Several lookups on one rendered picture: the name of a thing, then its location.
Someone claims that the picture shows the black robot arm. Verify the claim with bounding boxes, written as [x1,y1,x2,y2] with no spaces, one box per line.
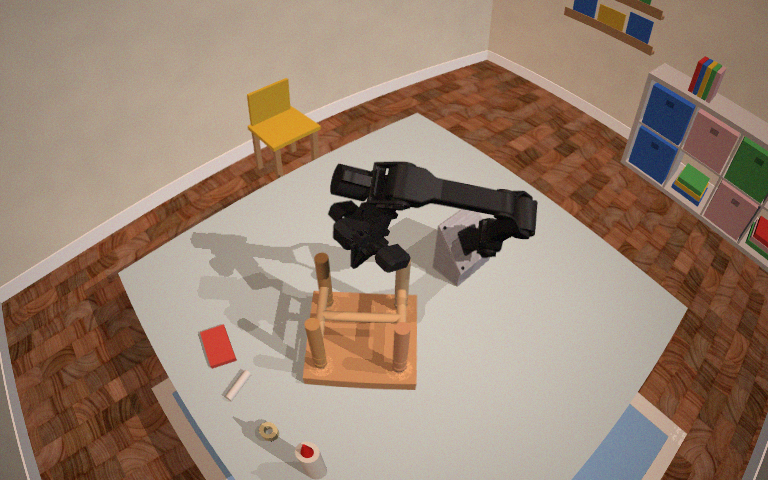
[330,161,538,258]

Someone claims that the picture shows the tan roll of masking tape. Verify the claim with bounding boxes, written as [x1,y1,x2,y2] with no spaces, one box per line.
[259,422,279,441]

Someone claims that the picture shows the orange-brown wooden stool seat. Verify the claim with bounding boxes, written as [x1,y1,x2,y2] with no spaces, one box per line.
[303,292,417,390]

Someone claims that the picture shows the red rectangular block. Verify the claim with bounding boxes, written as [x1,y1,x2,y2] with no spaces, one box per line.
[200,325,237,369]

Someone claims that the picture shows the tan wooden stool legs with crossbar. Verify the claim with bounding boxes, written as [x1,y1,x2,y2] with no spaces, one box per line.
[304,253,411,373]

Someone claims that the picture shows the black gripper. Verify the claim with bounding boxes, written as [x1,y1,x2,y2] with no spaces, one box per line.
[328,200,410,273]

